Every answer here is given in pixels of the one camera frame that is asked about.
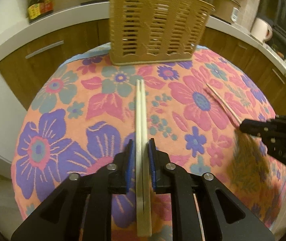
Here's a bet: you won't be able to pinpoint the wooden base cabinets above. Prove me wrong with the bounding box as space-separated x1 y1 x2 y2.
0 19 286 114

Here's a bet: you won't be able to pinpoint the floral orange table cloth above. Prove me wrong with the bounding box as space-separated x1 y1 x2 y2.
12 45 286 229

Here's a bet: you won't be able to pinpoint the white kitchen countertop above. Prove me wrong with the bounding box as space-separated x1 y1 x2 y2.
0 2 286 78

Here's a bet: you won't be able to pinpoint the dark soy sauce bottle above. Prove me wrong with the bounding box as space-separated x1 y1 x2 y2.
28 0 43 23

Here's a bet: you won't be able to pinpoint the tan rice cooker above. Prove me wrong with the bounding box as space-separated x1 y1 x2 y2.
211 0 241 25

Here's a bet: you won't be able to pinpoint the tan plastic utensil basket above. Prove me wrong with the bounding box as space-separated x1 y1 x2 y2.
109 0 214 66

